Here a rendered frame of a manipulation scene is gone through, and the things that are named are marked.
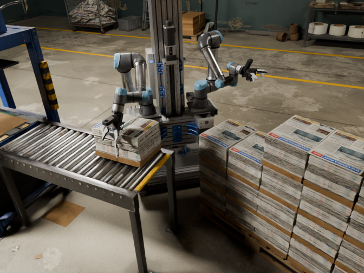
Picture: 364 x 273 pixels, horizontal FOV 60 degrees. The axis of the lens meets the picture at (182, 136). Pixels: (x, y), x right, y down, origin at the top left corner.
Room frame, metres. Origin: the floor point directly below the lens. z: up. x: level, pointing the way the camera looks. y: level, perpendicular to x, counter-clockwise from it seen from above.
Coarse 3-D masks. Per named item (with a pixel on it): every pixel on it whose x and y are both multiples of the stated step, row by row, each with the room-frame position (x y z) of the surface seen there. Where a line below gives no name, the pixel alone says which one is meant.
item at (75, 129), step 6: (42, 120) 2.48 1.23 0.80; (48, 120) 2.47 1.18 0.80; (60, 126) 2.35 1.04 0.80; (66, 126) 2.35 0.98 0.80; (72, 126) 2.35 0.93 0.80; (84, 132) 2.24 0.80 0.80; (90, 132) 2.23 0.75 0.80; (162, 150) 1.93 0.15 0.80; (168, 150) 1.92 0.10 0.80; (174, 156) 1.91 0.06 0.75; (168, 162) 1.88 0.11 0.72; (174, 162) 1.91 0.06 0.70
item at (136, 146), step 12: (144, 120) 1.97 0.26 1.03; (120, 132) 1.79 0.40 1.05; (132, 132) 1.79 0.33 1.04; (144, 132) 1.79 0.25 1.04; (156, 132) 1.90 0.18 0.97; (120, 144) 1.76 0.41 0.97; (132, 144) 1.71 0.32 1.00; (144, 144) 1.75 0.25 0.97; (156, 144) 1.88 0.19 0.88; (132, 156) 1.73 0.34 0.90; (144, 156) 1.74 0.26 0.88
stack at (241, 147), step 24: (216, 144) 1.95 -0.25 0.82; (240, 144) 1.93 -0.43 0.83; (216, 168) 1.95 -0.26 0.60; (240, 168) 1.78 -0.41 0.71; (264, 168) 1.65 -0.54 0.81; (216, 192) 1.95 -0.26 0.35; (240, 192) 1.76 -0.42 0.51; (288, 192) 1.51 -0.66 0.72; (312, 192) 1.40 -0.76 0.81; (240, 216) 1.76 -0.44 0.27; (288, 216) 1.47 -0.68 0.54; (336, 216) 1.28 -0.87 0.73; (240, 240) 1.74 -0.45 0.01; (288, 240) 1.45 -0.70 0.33; (312, 240) 1.34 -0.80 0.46; (336, 240) 1.24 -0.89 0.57; (288, 264) 1.43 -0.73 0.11; (312, 264) 1.31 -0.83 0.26
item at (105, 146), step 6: (126, 114) 2.08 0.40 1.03; (126, 120) 1.98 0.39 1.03; (96, 126) 1.89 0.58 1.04; (102, 126) 1.88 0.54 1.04; (96, 132) 1.85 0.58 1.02; (102, 132) 1.83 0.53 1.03; (96, 138) 1.86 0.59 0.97; (108, 138) 1.80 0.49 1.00; (96, 144) 1.86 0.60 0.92; (102, 144) 1.84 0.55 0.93; (108, 144) 1.81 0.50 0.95; (96, 150) 1.86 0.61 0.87; (102, 150) 1.83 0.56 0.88; (108, 150) 1.81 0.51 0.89
